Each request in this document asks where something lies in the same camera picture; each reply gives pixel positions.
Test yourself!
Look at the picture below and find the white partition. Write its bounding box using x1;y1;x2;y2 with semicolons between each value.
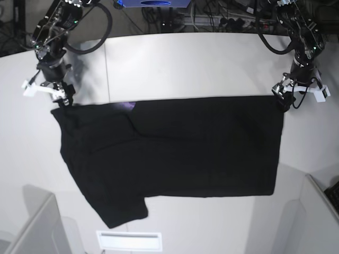
272;175;338;254
1;184;85;253

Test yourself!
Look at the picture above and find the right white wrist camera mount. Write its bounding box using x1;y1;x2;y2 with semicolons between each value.
21;80;66;99

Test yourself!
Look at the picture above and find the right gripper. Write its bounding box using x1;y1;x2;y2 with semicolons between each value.
37;59;76;106

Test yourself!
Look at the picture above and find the blue box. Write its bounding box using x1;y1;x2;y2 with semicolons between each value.
118;0;191;8

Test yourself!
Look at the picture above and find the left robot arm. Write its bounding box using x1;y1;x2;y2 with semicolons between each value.
255;1;330;112

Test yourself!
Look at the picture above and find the white partition right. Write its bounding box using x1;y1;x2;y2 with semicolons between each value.
272;175;338;254

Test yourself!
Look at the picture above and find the black T-shirt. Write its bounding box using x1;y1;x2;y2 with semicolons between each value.
51;96;284;229

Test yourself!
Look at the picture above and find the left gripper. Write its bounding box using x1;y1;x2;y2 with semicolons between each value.
272;60;322;112

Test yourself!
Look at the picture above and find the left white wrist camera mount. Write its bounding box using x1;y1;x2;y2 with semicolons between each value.
282;85;331;103

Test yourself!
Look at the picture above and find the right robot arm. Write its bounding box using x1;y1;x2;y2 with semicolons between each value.
22;1;113;107

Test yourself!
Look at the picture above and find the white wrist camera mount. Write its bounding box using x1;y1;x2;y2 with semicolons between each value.
21;80;66;99
282;85;331;103

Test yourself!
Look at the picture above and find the white partition left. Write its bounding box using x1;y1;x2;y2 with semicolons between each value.
1;184;85;253

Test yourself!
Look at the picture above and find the black keyboard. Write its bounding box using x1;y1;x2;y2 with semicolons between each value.
324;182;339;212

